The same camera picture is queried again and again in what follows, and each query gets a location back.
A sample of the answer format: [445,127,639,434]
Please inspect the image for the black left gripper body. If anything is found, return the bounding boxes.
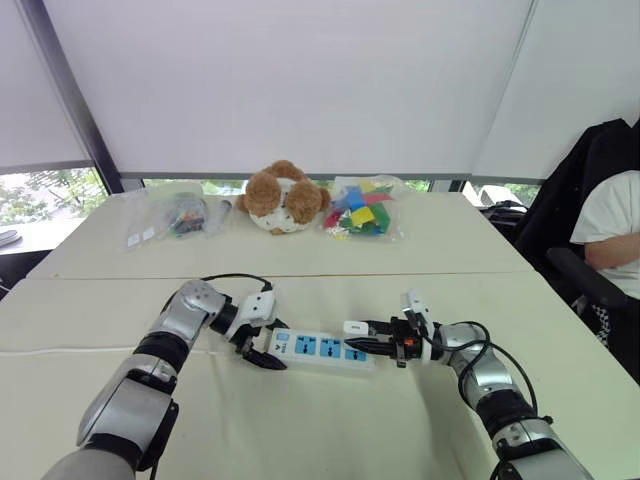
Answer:
[232,322,274,357]

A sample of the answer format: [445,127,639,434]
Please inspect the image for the clear bag of small parts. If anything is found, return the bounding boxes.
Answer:
[124,181,212,250]

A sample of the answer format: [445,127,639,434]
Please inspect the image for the white roller blind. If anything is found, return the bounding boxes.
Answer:
[41,0,537,177]
[0,0,94,171]
[471,0,640,182]

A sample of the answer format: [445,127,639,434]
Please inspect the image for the small clear bag grey tube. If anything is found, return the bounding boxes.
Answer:
[206,198,234,237]

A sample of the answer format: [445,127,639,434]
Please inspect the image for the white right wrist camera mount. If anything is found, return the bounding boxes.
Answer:
[398,288,442,365]

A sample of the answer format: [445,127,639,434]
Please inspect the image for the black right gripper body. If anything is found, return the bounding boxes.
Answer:
[389,315,427,369]

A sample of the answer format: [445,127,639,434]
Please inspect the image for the black office chair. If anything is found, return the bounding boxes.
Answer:
[544,246,640,387]
[513,117,640,264]

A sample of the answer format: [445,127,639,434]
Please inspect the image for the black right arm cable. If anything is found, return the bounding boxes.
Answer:
[405,308,554,426]

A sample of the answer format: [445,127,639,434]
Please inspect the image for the brown white plush toy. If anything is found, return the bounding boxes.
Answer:
[234,159,333,237]

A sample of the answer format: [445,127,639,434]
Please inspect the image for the white table cloth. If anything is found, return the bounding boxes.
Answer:
[0,272,640,480]

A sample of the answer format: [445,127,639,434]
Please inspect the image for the bag of colourful pieces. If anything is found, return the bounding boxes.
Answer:
[321,174,404,245]

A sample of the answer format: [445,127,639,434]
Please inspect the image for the white power strip blue sockets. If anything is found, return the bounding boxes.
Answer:
[269,326,378,376]

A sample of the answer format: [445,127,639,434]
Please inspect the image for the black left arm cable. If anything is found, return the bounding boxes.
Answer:
[198,271,276,301]

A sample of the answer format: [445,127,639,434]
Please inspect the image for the person in white shirt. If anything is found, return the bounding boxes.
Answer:
[569,169,640,302]

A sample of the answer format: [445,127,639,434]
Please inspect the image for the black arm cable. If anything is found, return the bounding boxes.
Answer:
[405,308,554,426]
[198,271,276,301]

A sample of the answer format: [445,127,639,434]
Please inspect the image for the dark window frame post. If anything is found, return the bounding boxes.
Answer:
[18,0,124,195]

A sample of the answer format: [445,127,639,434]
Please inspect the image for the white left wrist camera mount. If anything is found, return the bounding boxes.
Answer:
[227,292,278,342]

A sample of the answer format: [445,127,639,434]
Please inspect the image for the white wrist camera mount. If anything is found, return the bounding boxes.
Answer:
[398,288,442,365]
[227,292,278,342]

